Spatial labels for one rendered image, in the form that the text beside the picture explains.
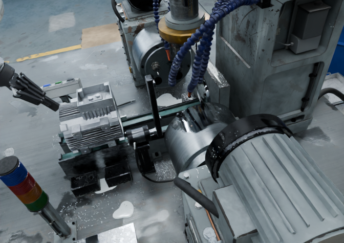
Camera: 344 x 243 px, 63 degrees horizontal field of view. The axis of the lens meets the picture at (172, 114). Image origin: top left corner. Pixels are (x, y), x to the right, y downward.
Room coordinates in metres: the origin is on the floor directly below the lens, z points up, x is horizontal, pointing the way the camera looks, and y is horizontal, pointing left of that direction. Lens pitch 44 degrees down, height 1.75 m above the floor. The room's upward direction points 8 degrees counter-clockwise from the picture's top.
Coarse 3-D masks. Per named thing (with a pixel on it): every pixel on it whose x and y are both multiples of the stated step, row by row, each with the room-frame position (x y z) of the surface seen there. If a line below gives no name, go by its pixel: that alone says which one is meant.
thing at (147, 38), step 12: (144, 36) 1.15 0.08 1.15; (156, 36) 1.11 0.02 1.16; (132, 48) 1.19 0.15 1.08; (144, 48) 1.07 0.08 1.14; (156, 48) 1.05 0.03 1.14; (144, 60) 1.04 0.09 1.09; (156, 60) 1.05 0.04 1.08; (168, 60) 1.06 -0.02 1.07; (144, 72) 1.04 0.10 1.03; (156, 72) 1.05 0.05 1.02; (168, 72) 1.06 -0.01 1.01; (180, 72) 1.06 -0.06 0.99; (156, 84) 1.04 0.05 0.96; (168, 84) 1.06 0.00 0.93
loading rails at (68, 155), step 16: (160, 112) 0.89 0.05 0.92; (176, 112) 0.88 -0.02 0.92; (128, 128) 0.84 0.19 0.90; (64, 144) 0.79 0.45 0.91; (160, 144) 0.76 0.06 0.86; (64, 160) 0.68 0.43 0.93; (80, 160) 0.69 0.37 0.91; (96, 160) 0.70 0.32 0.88; (112, 160) 0.71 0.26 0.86; (128, 160) 0.72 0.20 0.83
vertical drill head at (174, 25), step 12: (180, 0) 0.82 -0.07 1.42; (192, 0) 0.82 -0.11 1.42; (168, 12) 0.89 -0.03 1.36; (180, 12) 0.82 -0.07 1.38; (192, 12) 0.82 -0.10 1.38; (204, 12) 0.91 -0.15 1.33; (168, 24) 0.83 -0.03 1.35; (180, 24) 0.80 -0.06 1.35; (192, 24) 0.80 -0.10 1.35; (168, 36) 0.80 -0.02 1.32; (180, 36) 0.78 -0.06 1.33
